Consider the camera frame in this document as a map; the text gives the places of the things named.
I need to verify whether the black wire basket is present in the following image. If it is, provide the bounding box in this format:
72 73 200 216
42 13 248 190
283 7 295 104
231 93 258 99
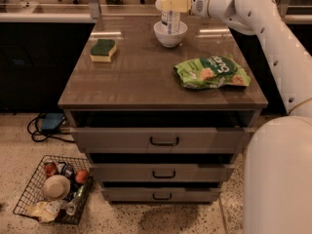
14 155 93 225

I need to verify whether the cream crumpled wrapper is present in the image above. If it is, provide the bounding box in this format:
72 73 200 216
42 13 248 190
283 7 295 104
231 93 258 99
25 200 67 223

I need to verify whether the blue white can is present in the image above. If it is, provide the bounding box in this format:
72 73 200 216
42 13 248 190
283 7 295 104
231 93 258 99
57 162 75 179

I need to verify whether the grey drawer cabinet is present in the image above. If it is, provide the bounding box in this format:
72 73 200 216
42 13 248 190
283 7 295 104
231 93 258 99
58 16 267 190

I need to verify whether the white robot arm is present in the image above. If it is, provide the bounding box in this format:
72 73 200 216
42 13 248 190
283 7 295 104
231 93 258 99
155 0 312 234

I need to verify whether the top grey drawer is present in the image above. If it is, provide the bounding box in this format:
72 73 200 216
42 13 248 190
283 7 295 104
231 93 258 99
71 128 254 154

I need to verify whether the green snack chip bag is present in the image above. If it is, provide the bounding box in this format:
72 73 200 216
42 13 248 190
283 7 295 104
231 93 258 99
174 55 251 90

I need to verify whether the clear plastic water bottle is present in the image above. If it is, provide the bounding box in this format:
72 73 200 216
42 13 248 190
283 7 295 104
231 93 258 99
161 11 180 35

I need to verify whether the grey drawer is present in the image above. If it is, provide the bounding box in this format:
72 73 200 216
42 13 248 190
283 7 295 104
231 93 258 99
91 163 234 182
71 128 254 154
101 187 221 203

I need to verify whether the clear bottle in basket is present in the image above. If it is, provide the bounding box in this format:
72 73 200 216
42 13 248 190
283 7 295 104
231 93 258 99
65 186 85 216

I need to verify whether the bottom grey drawer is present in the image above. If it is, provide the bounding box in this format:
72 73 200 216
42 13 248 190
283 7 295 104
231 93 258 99
101 187 221 203

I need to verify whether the red soda can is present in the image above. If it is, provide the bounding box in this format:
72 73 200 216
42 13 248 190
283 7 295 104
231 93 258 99
44 162 59 178

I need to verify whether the green and yellow sponge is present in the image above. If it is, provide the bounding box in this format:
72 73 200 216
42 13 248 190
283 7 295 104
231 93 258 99
90 39 117 62

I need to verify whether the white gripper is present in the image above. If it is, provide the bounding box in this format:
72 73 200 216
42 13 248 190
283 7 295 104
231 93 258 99
155 0 210 18

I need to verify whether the white ceramic bowl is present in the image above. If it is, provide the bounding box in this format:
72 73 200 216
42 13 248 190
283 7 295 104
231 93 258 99
154 21 188 48

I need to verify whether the tan round lid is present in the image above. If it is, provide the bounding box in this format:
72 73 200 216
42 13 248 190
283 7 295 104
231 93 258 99
42 175 70 201

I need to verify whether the blue foot pedal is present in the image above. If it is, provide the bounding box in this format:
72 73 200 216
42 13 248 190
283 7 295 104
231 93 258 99
41 113 64 133

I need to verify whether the black floor cable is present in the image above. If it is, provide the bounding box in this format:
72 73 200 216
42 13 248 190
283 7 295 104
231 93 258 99
26 112 76 144

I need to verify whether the red apple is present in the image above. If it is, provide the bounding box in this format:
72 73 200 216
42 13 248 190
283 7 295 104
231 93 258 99
75 170 89 184

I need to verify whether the middle grey drawer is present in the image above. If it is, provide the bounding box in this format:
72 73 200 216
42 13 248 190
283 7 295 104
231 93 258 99
91 163 234 182

